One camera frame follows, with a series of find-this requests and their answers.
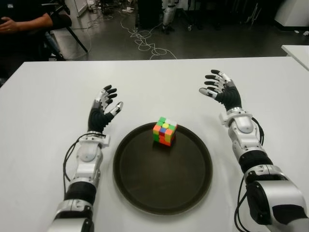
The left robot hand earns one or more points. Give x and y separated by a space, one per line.
96 118

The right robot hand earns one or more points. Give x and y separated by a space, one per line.
229 96

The multicoloured Rubik's cube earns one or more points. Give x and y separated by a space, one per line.
165 133

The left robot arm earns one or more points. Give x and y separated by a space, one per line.
88 154

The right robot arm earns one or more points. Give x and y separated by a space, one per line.
245 125

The round dark brown plate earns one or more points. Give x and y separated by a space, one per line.
161 178

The white side table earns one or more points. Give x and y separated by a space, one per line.
299 52

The folded metal stand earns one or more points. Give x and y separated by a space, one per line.
253 12

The silver humanoid robot legs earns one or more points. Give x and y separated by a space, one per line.
167 14

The black office chair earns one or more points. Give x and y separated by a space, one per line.
61 21

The white cabinet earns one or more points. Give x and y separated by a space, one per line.
294 12

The seated person in black shirt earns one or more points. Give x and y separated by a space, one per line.
21 36

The black floor cabinet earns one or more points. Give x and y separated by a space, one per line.
149 13

